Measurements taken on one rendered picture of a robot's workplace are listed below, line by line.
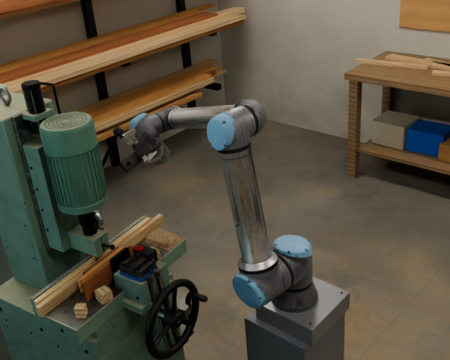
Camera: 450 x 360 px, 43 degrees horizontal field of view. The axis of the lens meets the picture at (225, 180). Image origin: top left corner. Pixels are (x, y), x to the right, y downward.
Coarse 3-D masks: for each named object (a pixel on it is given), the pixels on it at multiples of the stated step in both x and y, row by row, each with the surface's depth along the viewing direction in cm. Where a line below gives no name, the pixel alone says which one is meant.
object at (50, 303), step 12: (156, 216) 239; (144, 228) 232; (156, 228) 238; (132, 240) 226; (108, 252) 218; (60, 288) 201; (72, 288) 203; (48, 300) 195; (60, 300) 199; (48, 312) 196
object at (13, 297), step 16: (0, 288) 227; (16, 288) 226; (32, 288) 225; (0, 304) 223; (16, 304) 217; (16, 320) 221; (32, 320) 214; (128, 320) 209; (48, 336) 212; (112, 336) 203; (80, 352) 203; (96, 352) 197
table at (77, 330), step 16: (176, 256) 227; (112, 288) 205; (64, 304) 199; (96, 304) 197; (112, 304) 199; (128, 304) 202; (48, 320) 194; (64, 320) 192; (80, 320) 191; (96, 320) 194; (64, 336) 193; (80, 336) 189
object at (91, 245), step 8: (72, 232) 208; (80, 232) 208; (104, 232) 207; (72, 240) 209; (80, 240) 206; (88, 240) 203; (96, 240) 203; (104, 240) 206; (80, 248) 208; (88, 248) 206; (96, 248) 204; (104, 248) 207; (96, 256) 205
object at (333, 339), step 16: (256, 320) 235; (256, 336) 237; (272, 336) 229; (288, 336) 226; (336, 336) 239; (256, 352) 241; (272, 352) 234; (288, 352) 227; (304, 352) 220; (320, 352) 231; (336, 352) 244
